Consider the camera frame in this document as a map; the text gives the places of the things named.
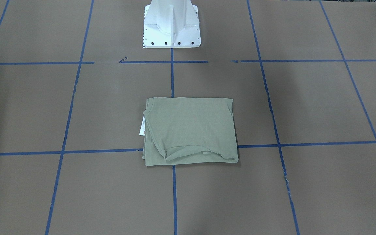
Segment olive green long-sleeve shirt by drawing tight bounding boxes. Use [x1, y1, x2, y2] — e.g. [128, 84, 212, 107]
[142, 97, 239, 166]

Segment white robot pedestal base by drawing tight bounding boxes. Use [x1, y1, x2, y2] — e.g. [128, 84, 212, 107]
[142, 0, 201, 49]

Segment white paper hang tag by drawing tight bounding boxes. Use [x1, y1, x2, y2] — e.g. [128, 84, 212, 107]
[139, 116, 146, 136]

